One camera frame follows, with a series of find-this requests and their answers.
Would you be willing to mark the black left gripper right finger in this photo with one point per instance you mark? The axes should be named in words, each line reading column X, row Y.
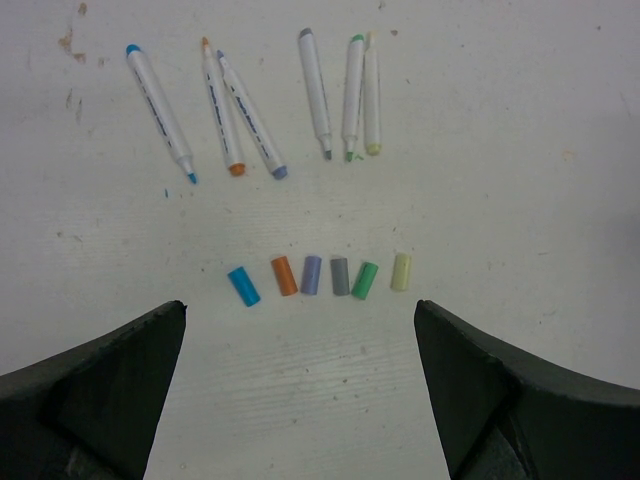
column 504, row 413

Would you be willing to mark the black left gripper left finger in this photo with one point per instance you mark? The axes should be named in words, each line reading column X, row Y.
column 92, row 412

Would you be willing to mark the yellow pen cap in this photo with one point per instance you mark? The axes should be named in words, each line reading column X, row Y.
column 401, row 272

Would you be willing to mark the green pen cap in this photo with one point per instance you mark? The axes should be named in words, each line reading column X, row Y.
column 364, row 280

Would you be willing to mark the blue pen cap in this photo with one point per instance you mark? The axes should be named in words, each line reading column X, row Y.
column 244, row 286

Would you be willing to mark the grey pen cap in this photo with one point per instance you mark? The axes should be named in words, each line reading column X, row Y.
column 340, row 276

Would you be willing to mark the orange pen cap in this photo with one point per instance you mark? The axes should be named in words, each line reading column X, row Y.
column 284, row 276

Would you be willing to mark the purple pen cap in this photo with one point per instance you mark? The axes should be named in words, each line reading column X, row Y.
column 311, row 275

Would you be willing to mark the orange capped white pen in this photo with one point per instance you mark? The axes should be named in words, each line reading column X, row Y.
column 226, row 128

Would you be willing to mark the blue capped white pen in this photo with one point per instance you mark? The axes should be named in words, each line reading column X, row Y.
column 161, row 110

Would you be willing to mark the purple capped white pen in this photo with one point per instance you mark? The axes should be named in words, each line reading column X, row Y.
column 249, row 113

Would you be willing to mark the yellow capped white pen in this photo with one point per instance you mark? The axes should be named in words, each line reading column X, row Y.
column 372, row 98

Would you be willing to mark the green capped white pen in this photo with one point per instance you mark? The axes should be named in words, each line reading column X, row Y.
column 352, row 94

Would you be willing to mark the grey capped white pen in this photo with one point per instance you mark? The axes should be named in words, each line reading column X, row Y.
column 315, row 90

